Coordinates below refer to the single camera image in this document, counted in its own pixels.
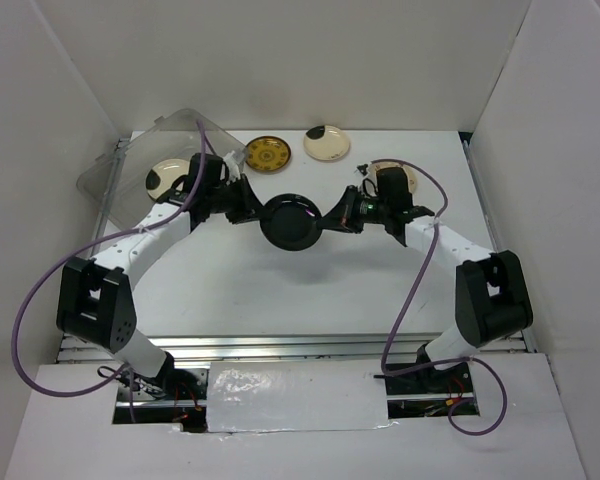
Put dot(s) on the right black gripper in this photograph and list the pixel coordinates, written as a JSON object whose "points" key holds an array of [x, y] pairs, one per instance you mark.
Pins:
{"points": [[341, 214]]}

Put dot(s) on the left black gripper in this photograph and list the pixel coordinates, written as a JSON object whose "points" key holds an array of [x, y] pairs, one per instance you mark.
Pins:
{"points": [[250, 206]]}

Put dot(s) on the black glossy plate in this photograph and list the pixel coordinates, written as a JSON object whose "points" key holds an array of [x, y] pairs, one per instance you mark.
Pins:
{"points": [[289, 222]]}

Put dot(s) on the cream plate with brown motifs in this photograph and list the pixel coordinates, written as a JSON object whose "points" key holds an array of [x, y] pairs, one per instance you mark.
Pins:
{"points": [[414, 180]]}

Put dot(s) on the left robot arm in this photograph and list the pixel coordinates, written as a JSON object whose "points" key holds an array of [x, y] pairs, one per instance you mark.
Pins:
{"points": [[96, 295]]}

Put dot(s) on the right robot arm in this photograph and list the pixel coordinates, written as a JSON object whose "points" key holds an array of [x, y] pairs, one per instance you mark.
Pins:
{"points": [[491, 299]]}

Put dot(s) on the clear plastic bin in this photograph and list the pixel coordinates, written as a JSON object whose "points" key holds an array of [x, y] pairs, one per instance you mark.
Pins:
{"points": [[115, 182]]}

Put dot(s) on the yellow patterned plate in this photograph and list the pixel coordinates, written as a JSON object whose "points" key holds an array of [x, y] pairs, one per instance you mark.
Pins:
{"points": [[268, 154]]}

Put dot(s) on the cream plate with black patch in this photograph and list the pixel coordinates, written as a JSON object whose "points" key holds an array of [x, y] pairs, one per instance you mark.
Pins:
{"points": [[326, 143]]}

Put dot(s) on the white cover panel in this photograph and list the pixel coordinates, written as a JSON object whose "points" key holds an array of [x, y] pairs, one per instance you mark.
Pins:
{"points": [[263, 397]]}

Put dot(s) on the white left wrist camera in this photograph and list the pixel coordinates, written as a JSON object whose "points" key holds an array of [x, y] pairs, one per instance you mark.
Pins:
{"points": [[234, 163]]}

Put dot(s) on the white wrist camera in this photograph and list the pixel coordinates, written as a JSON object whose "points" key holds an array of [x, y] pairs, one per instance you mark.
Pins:
{"points": [[234, 163], [363, 169]]}

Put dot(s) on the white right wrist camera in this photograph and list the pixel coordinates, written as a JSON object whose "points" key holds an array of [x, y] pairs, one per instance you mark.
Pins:
{"points": [[363, 169]]}

